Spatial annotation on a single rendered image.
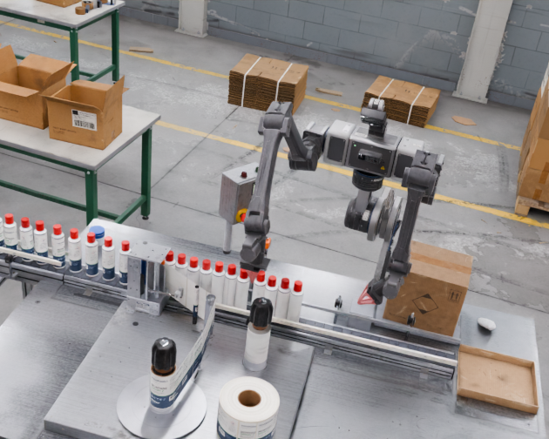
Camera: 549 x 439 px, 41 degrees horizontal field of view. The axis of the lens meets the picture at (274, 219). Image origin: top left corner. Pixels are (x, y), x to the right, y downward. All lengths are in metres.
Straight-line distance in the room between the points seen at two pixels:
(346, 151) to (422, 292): 0.66
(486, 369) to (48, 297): 1.81
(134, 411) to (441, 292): 1.30
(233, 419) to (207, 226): 2.83
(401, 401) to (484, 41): 5.48
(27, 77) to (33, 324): 2.18
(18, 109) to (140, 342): 2.17
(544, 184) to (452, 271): 2.91
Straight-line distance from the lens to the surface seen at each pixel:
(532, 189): 5.95
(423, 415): 2.86
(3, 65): 4.80
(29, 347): 2.97
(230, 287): 2.98
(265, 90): 6.83
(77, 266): 3.21
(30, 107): 4.61
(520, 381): 3.14
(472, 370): 3.11
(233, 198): 2.76
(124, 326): 2.96
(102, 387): 2.73
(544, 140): 5.79
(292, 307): 2.95
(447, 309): 3.11
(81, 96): 4.61
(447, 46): 7.98
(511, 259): 5.45
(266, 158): 2.61
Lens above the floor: 2.83
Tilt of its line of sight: 32 degrees down
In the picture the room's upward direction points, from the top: 7 degrees clockwise
